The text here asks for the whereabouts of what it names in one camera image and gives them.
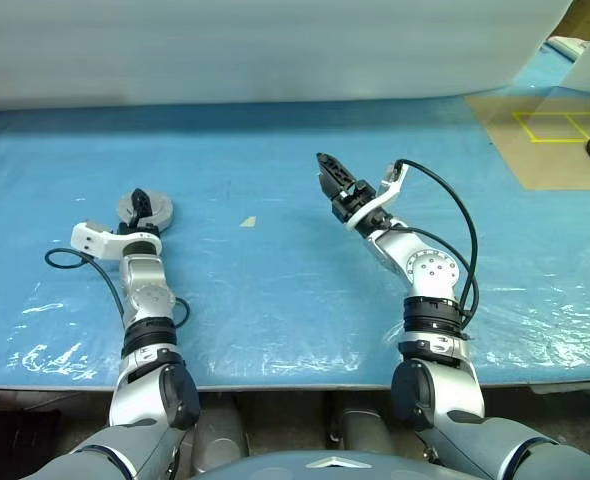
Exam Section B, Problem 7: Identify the brown cardboard box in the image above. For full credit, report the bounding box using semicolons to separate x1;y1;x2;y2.
549;0;590;39

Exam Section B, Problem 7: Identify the large white foam sheet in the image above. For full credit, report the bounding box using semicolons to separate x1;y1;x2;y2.
0;0;574;111

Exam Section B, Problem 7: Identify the silver finned motor cap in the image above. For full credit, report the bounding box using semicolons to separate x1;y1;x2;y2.
117;190;176;224

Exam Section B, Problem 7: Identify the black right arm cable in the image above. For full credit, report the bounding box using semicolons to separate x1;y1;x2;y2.
387;158;480;321

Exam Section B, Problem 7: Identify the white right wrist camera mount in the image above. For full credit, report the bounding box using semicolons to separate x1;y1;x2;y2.
344;162;410;234

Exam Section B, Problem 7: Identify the grey rounded cylinder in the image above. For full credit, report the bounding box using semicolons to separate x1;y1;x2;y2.
332;394;394;456
192;394;249;474

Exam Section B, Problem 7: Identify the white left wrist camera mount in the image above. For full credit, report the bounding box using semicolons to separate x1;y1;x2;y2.
70;220;164;261

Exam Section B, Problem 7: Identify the brown cardboard sheet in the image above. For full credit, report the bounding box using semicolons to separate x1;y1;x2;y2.
464;94;590;192

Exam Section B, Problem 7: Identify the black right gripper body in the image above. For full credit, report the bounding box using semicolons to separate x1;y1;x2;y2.
330;178;380;225

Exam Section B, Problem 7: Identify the white flat object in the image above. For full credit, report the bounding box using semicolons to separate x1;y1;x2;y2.
544;35;589;59

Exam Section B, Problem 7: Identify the blue plastic table sheet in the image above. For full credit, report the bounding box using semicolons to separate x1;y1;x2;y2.
0;37;590;391

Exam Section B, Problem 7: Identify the grey robot torso shell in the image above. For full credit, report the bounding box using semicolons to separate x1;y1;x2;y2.
189;447;476;480

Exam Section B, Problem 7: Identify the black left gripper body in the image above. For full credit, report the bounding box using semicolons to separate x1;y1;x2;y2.
116;219;159;236

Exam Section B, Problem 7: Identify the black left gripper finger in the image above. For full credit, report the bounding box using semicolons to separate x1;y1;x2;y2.
130;188;154;224

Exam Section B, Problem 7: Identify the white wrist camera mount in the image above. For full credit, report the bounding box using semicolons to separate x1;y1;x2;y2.
70;220;164;261
344;162;410;234

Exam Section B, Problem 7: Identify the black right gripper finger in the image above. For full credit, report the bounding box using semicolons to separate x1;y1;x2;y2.
317;172;341;204
315;151;364;194

